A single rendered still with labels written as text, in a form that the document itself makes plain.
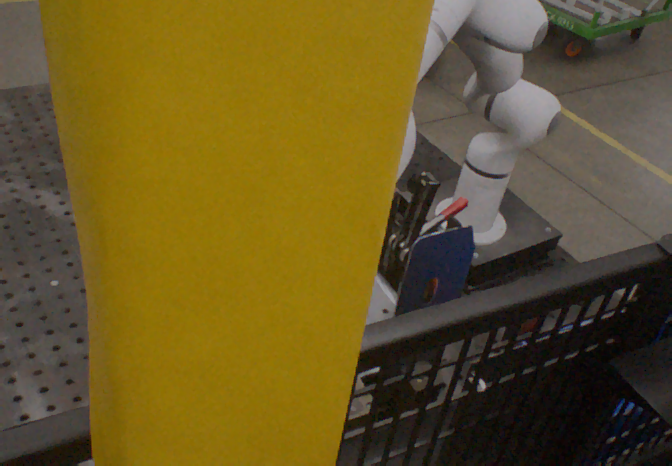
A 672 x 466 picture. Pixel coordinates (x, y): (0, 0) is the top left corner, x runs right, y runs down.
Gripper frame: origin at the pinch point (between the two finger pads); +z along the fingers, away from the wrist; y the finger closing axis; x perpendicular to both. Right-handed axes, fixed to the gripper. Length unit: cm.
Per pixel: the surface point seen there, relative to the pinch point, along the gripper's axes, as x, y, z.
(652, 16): -246, -400, 78
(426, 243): 26.7, -0.5, -27.2
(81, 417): 56, 48, -49
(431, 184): 1.8, -20.6, -16.1
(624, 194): -106, -241, 105
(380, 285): 2.4, -13.7, 5.3
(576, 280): 57, 10, -49
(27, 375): -25, 48, 35
